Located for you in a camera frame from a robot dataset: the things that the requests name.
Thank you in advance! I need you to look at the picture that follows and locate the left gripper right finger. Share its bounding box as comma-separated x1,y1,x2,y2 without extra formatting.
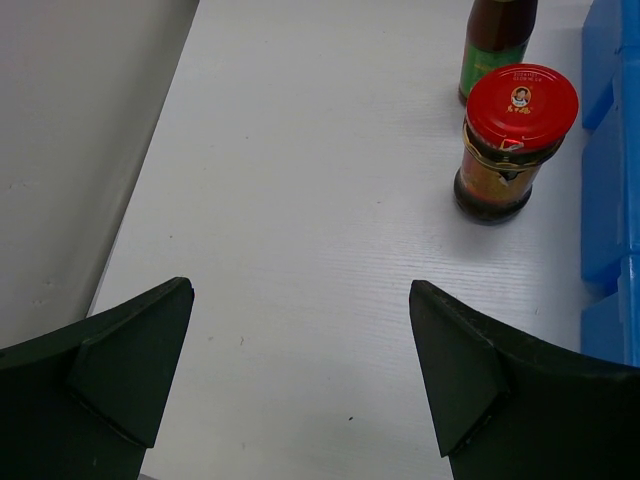
409,280,639,479

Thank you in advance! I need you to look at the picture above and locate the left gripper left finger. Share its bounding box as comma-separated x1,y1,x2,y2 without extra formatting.
1,277,194,479

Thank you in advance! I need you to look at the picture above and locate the blue near storage bin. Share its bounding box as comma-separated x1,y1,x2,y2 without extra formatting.
580,254,639,367

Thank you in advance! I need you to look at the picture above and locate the blue storage bin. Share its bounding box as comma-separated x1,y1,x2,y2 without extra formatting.
579,44,640,296
580,254,639,367
581,0,639,130

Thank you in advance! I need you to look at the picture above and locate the blue middle storage bin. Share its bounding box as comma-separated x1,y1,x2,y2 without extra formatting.
579,44,640,296

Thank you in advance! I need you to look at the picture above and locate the left red-lid chili jar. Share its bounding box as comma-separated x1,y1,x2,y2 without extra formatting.
453,63,579,224

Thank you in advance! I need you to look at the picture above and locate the left yellow-capped sauce bottle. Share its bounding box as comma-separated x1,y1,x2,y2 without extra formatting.
458,0,538,104

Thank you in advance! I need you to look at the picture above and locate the blue far storage bin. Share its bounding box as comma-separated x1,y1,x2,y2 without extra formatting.
581,0,639,130

